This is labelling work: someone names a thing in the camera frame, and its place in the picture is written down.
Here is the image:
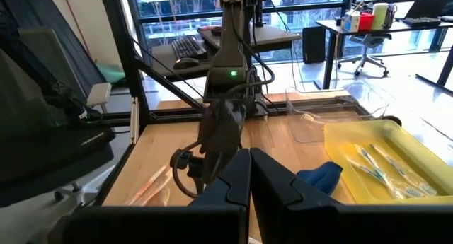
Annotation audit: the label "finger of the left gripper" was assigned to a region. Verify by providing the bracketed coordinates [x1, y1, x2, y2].
[201, 151, 228, 196]

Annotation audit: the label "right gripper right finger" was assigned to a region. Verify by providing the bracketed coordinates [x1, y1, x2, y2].
[251, 147, 453, 244]

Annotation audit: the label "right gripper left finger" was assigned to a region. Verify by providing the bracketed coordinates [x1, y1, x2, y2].
[58, 148, 252, 244]

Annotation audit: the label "orange toothbrush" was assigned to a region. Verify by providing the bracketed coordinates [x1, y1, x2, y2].
[300, 112, 328, 125]
[123, 165, 167, 207]
[139, 171, 174, 207]

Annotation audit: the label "blue cloth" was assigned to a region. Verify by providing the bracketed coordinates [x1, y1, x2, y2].
[296, 161, 343, 197]

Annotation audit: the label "black computer mouse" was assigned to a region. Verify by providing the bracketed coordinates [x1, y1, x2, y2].
[173, 57, 200, 70]

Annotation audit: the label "black keyboard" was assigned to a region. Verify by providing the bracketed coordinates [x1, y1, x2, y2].
[171, 36, 209, 60]

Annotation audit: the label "aluminium extrusion posts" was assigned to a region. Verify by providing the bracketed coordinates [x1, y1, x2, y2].
[130, 96, 140, 145]

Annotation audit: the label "yellow plastic bin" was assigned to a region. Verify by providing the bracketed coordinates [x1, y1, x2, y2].
[323, 119, 453, 206]

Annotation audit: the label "green plastic item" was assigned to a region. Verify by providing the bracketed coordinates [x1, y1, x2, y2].
[96, 62, 127, 85]

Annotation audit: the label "black computer tower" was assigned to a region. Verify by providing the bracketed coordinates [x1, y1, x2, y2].
[302, 26, 327, 64]

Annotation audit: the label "white plastic block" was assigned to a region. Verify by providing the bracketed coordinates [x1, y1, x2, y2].
[86, 82, 113, 108]

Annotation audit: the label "black office chair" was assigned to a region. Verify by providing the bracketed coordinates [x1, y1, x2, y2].
[0, 127, 117, 208]

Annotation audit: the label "clear plastic bin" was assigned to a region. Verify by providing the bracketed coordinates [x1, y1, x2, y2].
[285, 81, 390, 144]

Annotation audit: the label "window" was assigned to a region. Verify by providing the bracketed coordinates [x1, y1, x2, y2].
[129, 0, 453, 64]

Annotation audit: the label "white blue carton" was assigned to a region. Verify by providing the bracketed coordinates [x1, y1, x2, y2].
[344, 11, 361, 33]

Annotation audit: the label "grey office chair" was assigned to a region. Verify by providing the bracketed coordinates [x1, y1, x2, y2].
[337, 33, 394, 78]

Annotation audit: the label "red stick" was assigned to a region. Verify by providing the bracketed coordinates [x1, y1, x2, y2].
[62, 0, 97, 63]

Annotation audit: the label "red cup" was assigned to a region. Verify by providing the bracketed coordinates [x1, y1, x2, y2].
[359, 13, 375, 32]

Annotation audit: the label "green white canister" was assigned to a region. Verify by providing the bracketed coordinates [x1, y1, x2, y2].
[371, 2, 389, 30]

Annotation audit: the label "black office desk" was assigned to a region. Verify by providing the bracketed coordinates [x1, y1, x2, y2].
[316, 16, 453, 91]

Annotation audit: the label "dark blue curtain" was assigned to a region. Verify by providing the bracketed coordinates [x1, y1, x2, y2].
[0, 0, 107, 96]

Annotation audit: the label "black laptop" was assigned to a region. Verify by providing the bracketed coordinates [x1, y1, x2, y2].
[403, 0, 453, 28]

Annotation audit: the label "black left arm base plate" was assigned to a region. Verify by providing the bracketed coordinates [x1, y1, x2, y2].
[247, 91, 270, 117]

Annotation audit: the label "black thin cable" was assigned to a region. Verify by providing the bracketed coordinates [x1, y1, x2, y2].
[129, 35, 208, 102]

